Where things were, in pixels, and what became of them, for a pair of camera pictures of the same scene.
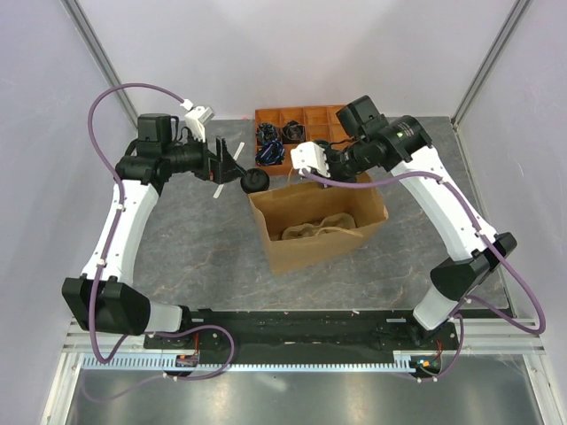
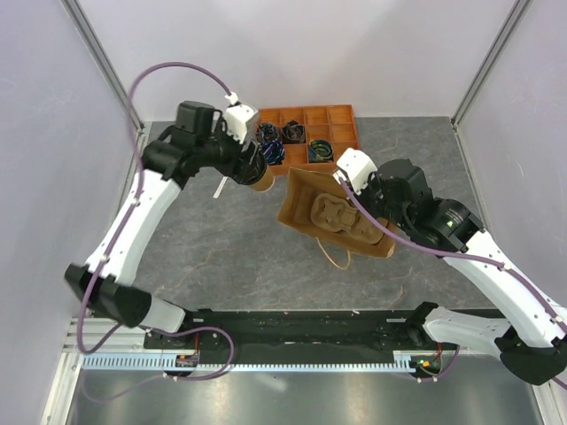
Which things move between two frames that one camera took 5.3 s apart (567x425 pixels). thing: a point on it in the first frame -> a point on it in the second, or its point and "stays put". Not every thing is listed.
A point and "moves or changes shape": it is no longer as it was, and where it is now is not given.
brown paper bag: [306, 225] moves or changes shape
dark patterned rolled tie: [267, 131] stays put
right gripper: [332, 173] -> [362, 196]
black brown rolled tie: [293, 130] stays put
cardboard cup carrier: [337, 220] -> [332, 213]
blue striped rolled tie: [272, 152] stays put
